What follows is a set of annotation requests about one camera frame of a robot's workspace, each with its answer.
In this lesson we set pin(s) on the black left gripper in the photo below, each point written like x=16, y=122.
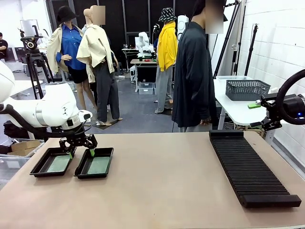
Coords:
x=76, y=142

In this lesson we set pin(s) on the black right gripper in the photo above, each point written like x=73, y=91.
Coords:
x=293, y=107

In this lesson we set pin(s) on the black ESD tray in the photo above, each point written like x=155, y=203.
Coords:
x=82, y=167
x=39, y=167

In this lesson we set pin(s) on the person's right forearm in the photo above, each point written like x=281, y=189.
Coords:
x=206, y=100

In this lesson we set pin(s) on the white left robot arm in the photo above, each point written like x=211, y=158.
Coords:
x=54, y=107

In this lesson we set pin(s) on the small white background robot arm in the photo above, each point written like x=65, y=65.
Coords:
x=143, y=40

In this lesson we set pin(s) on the person's right hand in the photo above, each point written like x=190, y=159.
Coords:
x=205, y=121

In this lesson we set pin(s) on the white side table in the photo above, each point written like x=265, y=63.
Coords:
x=238, y=109

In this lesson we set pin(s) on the grey plastic mesh basket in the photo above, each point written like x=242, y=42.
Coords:
x=247, y=90

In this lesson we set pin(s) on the clear plastic box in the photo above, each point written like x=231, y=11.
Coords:
x=233, y=77

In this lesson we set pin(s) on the brown cardboard box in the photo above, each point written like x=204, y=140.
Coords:
x=25, y=145

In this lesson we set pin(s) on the black slotted board rack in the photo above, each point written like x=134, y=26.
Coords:
x=252, y=171

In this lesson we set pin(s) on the black tripod stand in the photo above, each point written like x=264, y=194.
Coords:
x=236, y=59

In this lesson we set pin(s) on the thin black light stand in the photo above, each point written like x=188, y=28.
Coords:
x=252, y=47

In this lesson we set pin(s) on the person in dark shirt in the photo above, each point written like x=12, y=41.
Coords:
x=190, y=71

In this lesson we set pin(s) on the clear plastic storage bin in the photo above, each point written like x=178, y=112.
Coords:
x=146, y=88

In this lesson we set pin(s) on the mannequin in cream jacket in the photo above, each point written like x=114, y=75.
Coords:
x=97, y=52

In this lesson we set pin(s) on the mannequin with black hat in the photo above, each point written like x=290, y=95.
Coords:
x=70, y=47

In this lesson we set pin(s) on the background work table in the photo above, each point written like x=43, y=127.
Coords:
x=143, y=61

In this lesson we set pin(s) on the mannequin in yellow hoodie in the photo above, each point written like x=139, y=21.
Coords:
x=166, y=47

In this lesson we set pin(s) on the white oval device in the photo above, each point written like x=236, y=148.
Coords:
x=182, y=26

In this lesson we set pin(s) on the seated person in black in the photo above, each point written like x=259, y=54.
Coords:
x=3, y=46

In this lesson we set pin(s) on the white board panel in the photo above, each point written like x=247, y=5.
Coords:
x=27, y=26

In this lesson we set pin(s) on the black camera tripod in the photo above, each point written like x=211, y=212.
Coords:
x=35, y=71

